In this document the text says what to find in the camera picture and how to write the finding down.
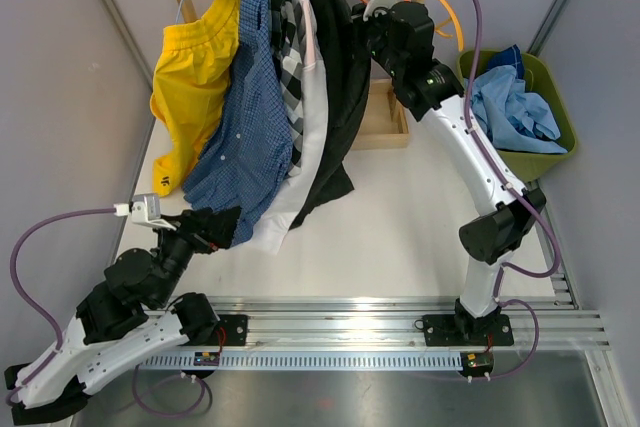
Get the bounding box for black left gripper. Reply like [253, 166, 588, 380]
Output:
[150, 205, 242, 307]

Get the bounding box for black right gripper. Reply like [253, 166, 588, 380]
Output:
[341, 0, 403, 80]

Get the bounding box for black striped shirt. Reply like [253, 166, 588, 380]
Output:
[292, 0, 371, 228]

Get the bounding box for light blue shirt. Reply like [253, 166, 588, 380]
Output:
[464, 71, 567, 154]

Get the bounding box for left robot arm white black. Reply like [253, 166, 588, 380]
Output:
[4, 198, 241, 426]

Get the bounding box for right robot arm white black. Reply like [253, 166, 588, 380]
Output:
[351, 1, 546, 347]

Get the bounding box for blue checked shirt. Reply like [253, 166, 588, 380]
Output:
[182, 0, 292, 246]

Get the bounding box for black white plaid shirt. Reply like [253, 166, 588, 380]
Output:
[269, 0, 304, 177]

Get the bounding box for dark blue striped shirt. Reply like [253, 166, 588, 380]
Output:
[485, 45, 525, 79]

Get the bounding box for wooden clothes rack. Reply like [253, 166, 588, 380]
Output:
[176, 0, 410, 150]

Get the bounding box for yellow shorts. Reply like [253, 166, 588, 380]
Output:
[150, 0, 241, 197]

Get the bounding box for olive green plastic bin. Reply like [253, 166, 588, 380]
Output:
[456, 50, 577, 182]

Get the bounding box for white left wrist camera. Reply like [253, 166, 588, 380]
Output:
[113, 193, 177, 230]

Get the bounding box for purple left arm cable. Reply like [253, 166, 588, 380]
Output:
[3, 206, 124, 406]

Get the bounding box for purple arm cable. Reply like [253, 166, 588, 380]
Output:
[3, 206, 124, 406]
[379, 0, 559, 388]

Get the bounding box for aluminium mounting rail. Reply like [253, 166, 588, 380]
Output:
[141, 302, 610, 371]

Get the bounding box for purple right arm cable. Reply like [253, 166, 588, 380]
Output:
[379, 0, 559, 388]

